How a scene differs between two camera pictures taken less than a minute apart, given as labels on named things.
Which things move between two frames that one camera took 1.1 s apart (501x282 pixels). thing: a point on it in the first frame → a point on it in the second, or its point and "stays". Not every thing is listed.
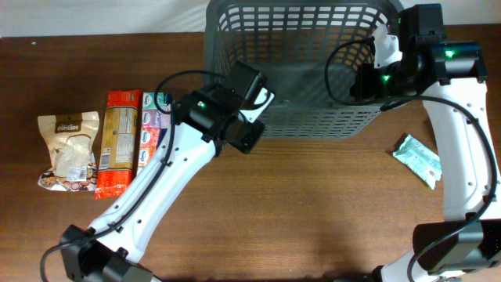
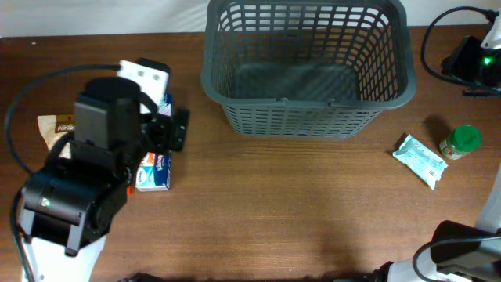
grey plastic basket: (308, 50) stays
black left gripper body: (253, 136) → (165, 139)
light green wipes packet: (423, 160) stays
